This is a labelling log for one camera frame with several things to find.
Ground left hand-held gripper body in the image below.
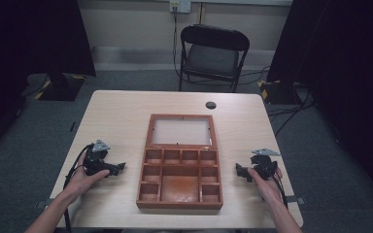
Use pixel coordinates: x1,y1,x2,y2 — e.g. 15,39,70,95
83,139,119,178

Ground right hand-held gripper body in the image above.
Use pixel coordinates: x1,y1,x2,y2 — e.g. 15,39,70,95
242,148,282,181

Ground wooden compartment box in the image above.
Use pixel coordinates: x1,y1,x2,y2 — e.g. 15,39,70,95
135,113,224,210

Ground person's right hand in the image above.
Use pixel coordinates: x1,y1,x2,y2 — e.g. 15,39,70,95
247,166,284,206

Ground person's left hand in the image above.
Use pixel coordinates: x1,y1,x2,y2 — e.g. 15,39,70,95
65,150,111,205

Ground black stand base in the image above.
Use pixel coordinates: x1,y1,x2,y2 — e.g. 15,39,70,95
34,73,86,102
257,79,304,106

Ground black folding chair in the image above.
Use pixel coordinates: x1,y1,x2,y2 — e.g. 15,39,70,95
178,23,251,94

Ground dark curtain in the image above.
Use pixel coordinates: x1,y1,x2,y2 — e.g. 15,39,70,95
266,0,373,208
0,0,97,163

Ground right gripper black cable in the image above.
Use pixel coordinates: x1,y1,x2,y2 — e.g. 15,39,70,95
271,174,289,210

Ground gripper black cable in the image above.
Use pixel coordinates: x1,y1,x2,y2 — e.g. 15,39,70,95
271,174,289,210
62,144,95,233

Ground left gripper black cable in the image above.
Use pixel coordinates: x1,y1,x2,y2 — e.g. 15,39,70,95
62,144,95,233

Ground black floor cables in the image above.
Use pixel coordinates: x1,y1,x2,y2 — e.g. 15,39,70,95
239,65,319,139

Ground black wall cable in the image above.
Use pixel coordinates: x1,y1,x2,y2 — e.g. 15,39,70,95
172,5,184,79

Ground white wall socket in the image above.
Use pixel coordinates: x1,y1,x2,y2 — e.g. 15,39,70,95
169,0,192,15

